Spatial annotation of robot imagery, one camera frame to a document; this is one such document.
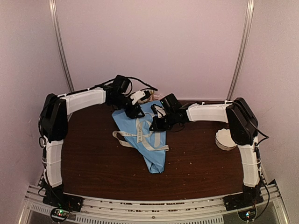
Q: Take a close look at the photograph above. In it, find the cream printed ribbon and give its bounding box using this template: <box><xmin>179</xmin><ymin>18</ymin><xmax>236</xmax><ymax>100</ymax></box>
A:
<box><xmin>112</xmin><ymin>110</ymin><xmax>169</xmax><ymax>152</ymax></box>

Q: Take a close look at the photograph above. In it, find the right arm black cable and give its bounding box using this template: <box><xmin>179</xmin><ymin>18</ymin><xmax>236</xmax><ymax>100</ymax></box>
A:
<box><xmin>233</xmin><ymin>102</ymin><xmax>270</xmax><ymax>140</ymax></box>

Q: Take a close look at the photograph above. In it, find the right aluminium frame post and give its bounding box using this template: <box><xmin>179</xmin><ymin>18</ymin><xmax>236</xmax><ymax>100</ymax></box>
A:
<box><xmin>227</xmin><ymin>0</ymin><xmax>255</xmax><ymax>100</ymax></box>

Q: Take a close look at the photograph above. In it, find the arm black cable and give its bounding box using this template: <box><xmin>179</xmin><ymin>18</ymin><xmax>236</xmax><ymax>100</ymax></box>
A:
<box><xmin>88</xmin><ymin>75</ymin><xmax>158</xmax><ymax>91</ymax></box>
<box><xmin>233</xmin><ymin>102</ymin><xmax>270</xmax><ymax>140</ymax></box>

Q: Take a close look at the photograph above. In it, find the left aluminium frame post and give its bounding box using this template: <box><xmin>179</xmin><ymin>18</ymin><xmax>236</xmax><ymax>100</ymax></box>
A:
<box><xmin>49</xmin><ymin>0</ymin><xmax>74</xmax><ymax>92</ymax></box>

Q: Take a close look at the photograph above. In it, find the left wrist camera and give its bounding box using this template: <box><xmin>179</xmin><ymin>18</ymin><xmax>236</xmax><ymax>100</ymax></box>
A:
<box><xmin>129</xmin><ymin>90</ymin><xmax>151</xmax><ymax>105</ymax></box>

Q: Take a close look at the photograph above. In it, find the aluminium frame post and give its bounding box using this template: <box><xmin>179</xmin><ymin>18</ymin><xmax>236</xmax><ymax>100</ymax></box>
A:
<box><xmin>227</xmin><ymin>0</ymin><xmax>255</xmax><ymax>100</ymax></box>
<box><xmin>49</xmin><ymin>0</ymin><xmax>74</xmax><ymax>92</ymax></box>

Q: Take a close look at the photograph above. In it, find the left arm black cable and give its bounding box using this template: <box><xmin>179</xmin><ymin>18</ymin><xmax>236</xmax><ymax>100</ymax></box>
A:
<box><xmin>88</xmin><ymin>75</ymin><xmax>158</xmax><ymax>91</ymax></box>

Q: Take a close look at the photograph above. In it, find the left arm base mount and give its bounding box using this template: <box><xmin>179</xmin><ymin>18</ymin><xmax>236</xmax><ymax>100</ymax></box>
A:
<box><xmin>43</xmin><ymin>194</ymin><xmax>84</xmax><ymax>212</ymax></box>

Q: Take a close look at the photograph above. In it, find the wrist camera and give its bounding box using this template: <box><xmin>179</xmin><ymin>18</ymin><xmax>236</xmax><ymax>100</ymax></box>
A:
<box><xmin>151</xmin><ymin>104</ymin><xmax>166</xmax><ymax>118</ymax></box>
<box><xmin>129</xmin><ymin>90</ymin><xmax>151</xmax><ymax>105</ymax></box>

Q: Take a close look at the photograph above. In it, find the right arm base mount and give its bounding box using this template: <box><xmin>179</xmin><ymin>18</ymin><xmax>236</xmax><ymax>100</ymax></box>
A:
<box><xmin>223</xmin><ymin>193</ymin><xmax>263</xmax><ymax>211</ymax></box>

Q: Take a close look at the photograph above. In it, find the front aluminium rail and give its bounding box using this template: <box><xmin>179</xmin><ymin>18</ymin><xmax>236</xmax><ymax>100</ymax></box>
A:
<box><xmin>18</xmin><ymin>184</ymin><xmax>290</xmax><ymax>224</ymax></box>

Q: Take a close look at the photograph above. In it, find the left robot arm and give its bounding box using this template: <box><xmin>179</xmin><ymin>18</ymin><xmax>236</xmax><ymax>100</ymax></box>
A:
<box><xmin>38</xmin><ymin>75</ymin><xmax>154</xmax><ymax>207</ymax></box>

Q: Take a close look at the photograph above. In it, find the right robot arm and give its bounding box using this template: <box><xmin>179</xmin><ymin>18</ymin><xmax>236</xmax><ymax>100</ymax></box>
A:
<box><xmin>149</xmin><ymin>94</ymin><xmax>262</xmax><ymax>206</ymax></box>

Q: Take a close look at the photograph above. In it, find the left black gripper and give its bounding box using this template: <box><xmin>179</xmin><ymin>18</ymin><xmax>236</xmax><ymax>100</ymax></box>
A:
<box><xmin>111</xmin><ymin>94</ymin><xmax>145</xmax><ymax>119</ymax></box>

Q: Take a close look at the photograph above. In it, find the blue wrapping paper sheet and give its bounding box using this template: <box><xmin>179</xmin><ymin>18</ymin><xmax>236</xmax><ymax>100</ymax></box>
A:
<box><xmin>112</xmin><ymin>100</ymin><xmax>169</xmax><ymax>174</ymax></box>

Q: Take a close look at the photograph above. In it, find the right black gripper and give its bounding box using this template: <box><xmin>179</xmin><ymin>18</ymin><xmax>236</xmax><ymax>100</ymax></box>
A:
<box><xmin>150</xmin><ymin>111</ymin><xmax>177</xmax><ymax>132</ymax></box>

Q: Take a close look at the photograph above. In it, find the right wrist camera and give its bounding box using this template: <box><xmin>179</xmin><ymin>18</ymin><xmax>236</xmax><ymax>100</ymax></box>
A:
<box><xmin>151</xmin><ymin>104</ymin><xmax>166</xmax><ymax>118</ymax></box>

